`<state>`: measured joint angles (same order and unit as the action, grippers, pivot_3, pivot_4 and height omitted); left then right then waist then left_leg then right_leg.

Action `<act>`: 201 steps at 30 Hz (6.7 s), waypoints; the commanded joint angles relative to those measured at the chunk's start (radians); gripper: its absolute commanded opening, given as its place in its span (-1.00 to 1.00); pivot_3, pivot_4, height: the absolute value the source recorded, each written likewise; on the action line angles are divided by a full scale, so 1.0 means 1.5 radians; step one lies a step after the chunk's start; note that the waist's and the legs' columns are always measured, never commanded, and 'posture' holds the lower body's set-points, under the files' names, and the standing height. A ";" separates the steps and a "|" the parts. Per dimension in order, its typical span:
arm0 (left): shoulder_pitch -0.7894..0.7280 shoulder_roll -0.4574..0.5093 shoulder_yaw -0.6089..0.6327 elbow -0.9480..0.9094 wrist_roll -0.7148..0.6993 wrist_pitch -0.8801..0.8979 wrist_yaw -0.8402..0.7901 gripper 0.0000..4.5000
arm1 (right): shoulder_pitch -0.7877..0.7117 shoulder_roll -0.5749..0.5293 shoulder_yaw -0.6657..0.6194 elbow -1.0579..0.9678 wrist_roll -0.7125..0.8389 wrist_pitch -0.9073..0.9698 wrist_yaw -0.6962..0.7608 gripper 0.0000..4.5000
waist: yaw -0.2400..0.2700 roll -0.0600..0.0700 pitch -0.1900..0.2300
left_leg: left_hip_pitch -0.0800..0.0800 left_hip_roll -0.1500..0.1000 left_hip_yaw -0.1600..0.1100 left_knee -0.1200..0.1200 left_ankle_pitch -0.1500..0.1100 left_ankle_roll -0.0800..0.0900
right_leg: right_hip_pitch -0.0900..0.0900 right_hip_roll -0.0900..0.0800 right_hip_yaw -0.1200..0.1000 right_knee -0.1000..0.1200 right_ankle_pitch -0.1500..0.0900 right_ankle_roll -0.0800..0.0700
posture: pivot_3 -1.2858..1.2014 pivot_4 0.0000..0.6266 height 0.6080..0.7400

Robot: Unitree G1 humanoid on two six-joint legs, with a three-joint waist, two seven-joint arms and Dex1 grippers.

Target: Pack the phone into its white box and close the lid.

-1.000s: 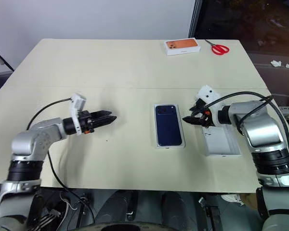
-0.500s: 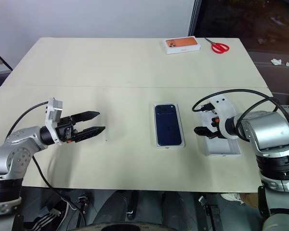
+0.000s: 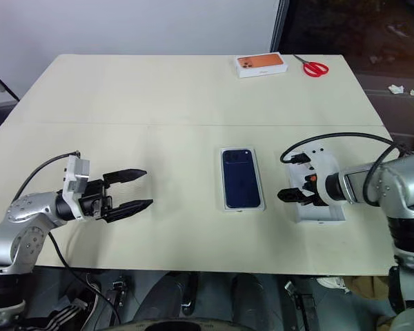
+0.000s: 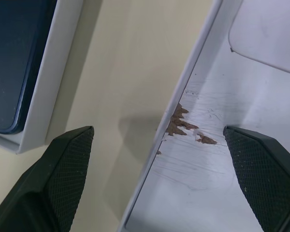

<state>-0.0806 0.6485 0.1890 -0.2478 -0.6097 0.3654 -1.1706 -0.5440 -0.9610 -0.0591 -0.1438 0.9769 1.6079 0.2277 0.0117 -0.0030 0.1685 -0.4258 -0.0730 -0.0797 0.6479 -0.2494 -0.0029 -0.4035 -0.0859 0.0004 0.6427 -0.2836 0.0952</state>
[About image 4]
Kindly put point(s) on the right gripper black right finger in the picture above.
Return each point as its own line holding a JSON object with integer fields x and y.
{"x": 268, "y": 181}

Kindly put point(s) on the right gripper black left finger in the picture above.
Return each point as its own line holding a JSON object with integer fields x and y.
{"x": 38, "y": 193}

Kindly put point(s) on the scratched white tray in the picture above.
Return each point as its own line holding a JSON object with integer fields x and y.
{"x": 207, "y": 181}

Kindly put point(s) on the white phone box base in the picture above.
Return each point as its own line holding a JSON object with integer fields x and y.
{"x": 52, "y": 72}

